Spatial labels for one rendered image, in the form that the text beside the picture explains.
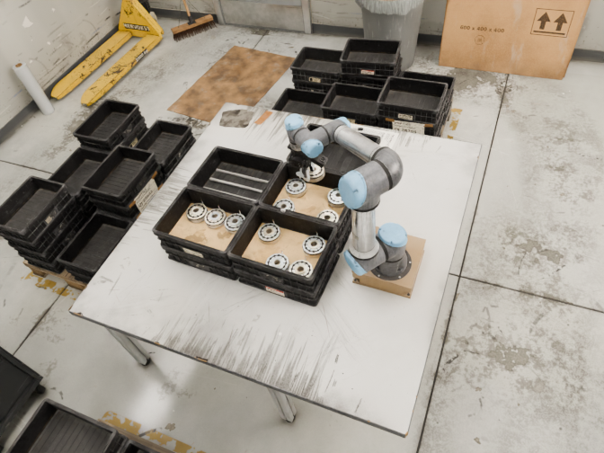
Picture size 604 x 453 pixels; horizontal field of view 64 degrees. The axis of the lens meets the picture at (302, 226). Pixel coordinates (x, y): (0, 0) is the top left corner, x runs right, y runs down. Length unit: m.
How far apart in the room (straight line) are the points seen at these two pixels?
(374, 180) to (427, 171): 1.08
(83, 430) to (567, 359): 2.39
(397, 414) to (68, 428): 1.43
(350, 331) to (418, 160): 1.07
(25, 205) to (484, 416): 2.94
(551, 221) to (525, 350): 0.94
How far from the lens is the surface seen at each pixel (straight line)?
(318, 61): 4.07
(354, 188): 1.54
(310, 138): 1.88
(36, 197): 3.51
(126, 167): 3.37
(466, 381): 2.77
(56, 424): 2.54
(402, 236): 1.93
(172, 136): 3.65
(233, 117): 3.09
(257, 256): 2.16
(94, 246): 3.31
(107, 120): 3.85
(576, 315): 3.11
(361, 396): 1.96
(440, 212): 2.44
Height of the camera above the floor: 2.55
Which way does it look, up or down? 51 degrees down
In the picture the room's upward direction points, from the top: 11 degrees counter-clockwise
